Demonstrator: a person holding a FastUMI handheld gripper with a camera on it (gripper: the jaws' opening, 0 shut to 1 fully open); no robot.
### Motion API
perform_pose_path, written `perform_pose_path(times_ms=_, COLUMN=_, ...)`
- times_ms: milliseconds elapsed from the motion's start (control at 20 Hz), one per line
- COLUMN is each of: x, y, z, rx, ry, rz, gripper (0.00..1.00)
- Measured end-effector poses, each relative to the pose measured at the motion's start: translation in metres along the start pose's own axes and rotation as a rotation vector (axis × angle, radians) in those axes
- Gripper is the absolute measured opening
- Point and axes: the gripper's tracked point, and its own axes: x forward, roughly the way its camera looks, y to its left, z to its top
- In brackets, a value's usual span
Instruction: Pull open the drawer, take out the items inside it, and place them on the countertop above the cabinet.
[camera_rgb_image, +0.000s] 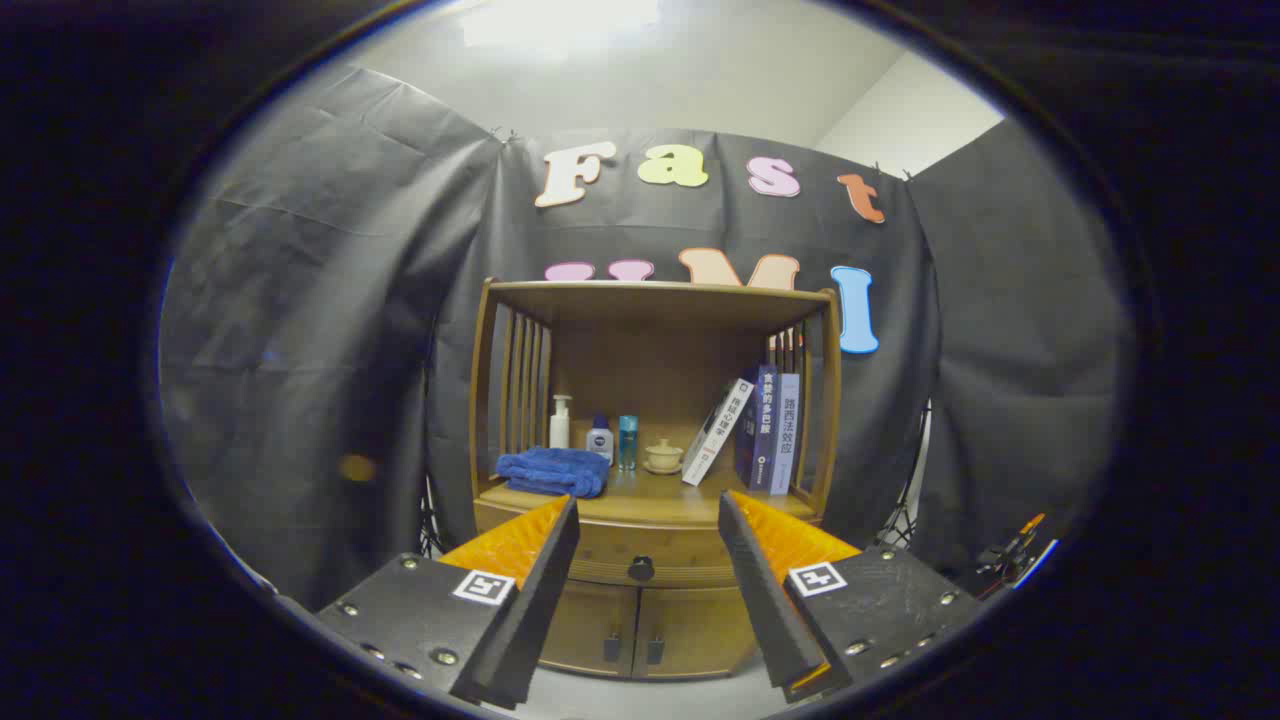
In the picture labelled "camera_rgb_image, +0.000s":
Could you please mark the black backdrop cloth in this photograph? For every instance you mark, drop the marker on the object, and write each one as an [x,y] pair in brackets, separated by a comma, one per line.
[300,350]

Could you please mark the black drawer knob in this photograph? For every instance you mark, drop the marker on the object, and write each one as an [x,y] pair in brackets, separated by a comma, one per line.
[641,568]

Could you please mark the clear blue bottle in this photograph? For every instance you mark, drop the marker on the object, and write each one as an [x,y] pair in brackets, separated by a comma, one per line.
[628,440]

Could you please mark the dark blue book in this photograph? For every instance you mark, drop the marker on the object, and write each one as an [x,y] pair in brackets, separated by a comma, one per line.
[757,425]

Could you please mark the beige lidded teacup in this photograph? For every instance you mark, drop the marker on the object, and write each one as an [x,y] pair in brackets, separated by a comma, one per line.
[663,456]

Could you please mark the blue folded towel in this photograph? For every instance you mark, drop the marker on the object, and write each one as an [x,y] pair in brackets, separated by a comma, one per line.
[555,470]

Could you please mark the black equipment with orange part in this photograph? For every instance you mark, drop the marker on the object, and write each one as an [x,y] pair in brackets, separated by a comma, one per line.
[1010,550]

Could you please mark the white bottle with blue cap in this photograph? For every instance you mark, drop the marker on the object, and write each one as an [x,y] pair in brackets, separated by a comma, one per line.
[600,437]

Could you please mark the wooden cabinet door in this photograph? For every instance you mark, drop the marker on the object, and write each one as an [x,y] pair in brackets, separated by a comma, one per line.
[590,625]
[695,630]

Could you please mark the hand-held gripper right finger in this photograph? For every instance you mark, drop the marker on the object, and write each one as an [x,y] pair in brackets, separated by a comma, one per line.
[770,610]

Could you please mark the white book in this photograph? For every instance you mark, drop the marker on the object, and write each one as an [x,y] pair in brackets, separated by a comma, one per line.
[715,430]

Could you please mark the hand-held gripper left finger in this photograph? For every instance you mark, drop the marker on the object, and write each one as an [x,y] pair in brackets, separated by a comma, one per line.
[530,620]

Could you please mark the wooden drawer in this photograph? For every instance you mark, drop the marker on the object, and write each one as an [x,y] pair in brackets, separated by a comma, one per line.
[620,540]

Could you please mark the white pump bottle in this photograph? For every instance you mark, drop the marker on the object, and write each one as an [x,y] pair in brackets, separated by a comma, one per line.
[560,425]

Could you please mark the black tripod stand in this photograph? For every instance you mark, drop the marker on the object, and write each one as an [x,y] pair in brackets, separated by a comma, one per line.
[431,520]
[900,520]

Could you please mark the wooden countertop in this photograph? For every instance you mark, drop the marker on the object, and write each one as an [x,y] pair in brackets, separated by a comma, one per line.
[650,495]

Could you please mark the wooden cabinet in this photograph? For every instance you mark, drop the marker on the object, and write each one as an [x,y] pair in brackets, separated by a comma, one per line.
[650,350]

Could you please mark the pale lavender book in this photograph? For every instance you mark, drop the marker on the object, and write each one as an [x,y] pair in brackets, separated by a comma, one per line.
[786,430]

